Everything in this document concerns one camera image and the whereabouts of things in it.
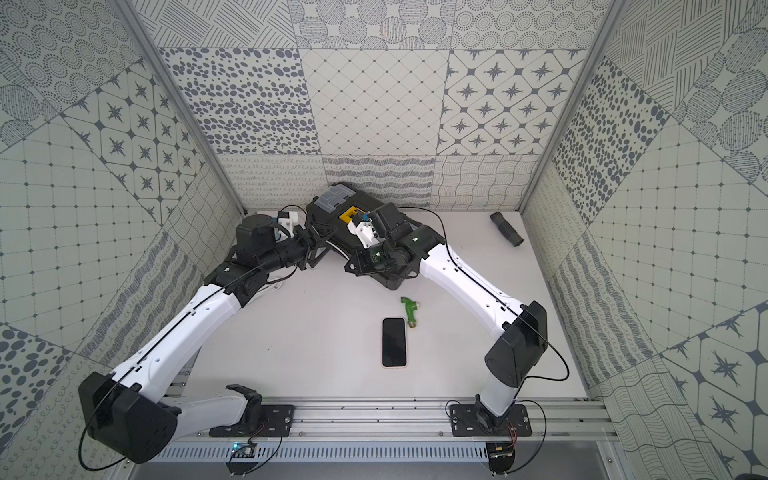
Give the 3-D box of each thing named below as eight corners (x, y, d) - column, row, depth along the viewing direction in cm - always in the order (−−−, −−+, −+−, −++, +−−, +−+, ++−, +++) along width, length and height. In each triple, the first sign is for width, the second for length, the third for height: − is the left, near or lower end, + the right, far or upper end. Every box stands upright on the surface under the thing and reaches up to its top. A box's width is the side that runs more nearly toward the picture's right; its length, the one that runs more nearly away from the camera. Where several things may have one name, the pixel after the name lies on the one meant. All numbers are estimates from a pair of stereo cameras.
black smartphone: (380, 368, 84) (379, 366, 83) (381, 319, 94) (381, 316, 93) (408, 368, 84) (409, 366, 83) (407, 319, 94) (407, 316, 93)
